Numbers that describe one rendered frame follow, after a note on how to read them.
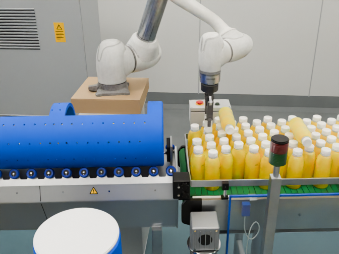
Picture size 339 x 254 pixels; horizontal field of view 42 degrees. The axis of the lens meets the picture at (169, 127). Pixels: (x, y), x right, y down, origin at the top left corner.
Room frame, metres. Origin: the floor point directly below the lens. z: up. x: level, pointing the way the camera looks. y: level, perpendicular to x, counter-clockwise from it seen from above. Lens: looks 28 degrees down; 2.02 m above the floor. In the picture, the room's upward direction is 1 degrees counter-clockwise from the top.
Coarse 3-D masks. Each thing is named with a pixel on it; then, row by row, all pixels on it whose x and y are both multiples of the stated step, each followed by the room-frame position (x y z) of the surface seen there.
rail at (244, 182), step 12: (192, 180) 1.50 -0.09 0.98; (204, 180) 1.50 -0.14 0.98; (216, 180) 1.50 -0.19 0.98; (228, 180) 1.50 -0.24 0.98; (240, 180) 1.50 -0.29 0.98; (252, 180) 1.50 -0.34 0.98; (264, 180) 1.50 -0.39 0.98; (288, 180) 1.51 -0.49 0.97; (300, 180) 1.51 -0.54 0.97; (312, 180) 1.51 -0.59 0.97; (324, 180) 1.51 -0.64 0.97; (336, 180) 1.51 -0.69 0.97
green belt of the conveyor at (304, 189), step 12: (180, 156) 1.86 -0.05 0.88; (180, 168) 1.75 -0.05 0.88; (192, 192) 1.53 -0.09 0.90; (204, 192) 1.53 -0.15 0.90; (216, 192) 1.53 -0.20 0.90; (228, 192) 1.53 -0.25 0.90; (240, 192) 1.53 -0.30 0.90; (252, 192) 1.53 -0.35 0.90; (264, 192) 1.53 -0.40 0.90; (288, 192) 1.53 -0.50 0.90; (300, 192) 1.52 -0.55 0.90; (312, 192) 1.52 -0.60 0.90; (324, 192) 1.52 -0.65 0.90; (336, 192) 1.52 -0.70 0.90
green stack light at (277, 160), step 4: (272, 156) 1.33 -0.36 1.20; (276, 156) 1.32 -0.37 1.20; (280, 156) 1.32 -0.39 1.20; (284, 156) 1.32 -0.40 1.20; (268, 160) 1.35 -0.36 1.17; (272, 160) 1.33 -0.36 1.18; (276, 160) 1.32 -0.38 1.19; (280, 160) 1.32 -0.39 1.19; (284, 160) 1.32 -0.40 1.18; (272, 164) 1.33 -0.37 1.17; (276, 164) 1.32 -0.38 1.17; (280, 164) 1.32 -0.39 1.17; (284, 164) 1.33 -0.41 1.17
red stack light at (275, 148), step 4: (272, 144) 1.34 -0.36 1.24; (276, 144) 1.33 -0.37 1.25; (284, 144) 1.33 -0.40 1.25; (288, 144) 1.33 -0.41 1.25; (272, 148) 1.34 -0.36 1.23; (276, 148) 1.33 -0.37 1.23; (280, 148) 1.32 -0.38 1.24; (284, 148) 1.32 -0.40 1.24; (288, 148) 1.34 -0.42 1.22; (272, 152) 1.33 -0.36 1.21; (276, 152) 1.32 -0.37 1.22; (280, 152) 1.32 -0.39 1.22; (284, 152) 1.32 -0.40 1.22
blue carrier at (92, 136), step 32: (0, 128) 1.59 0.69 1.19; (32, 128) 1.59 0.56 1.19; (64, 128) 1.59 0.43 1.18; (96, 128) 1.59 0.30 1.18; (128, 128) 1.59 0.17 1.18; (160, 128) 1.59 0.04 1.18; (0, 160) 1.56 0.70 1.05; (32, 160) 1.56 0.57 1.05; (64, 160) 1.57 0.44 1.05; (96, 160) 1.57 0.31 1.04; (128, 160) 1.57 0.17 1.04; (160, 160) 1.58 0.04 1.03
